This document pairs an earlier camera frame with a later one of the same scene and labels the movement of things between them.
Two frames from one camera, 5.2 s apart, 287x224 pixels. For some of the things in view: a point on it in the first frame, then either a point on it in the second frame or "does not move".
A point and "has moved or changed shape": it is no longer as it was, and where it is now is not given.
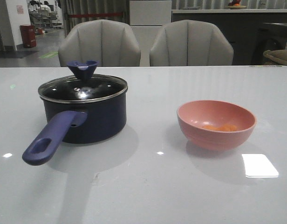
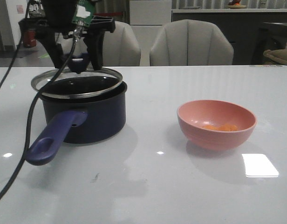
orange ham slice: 228,127 does not move
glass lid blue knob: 82,87 has moved or changed shape
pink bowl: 216,125 does not move
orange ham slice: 212,127 does not move
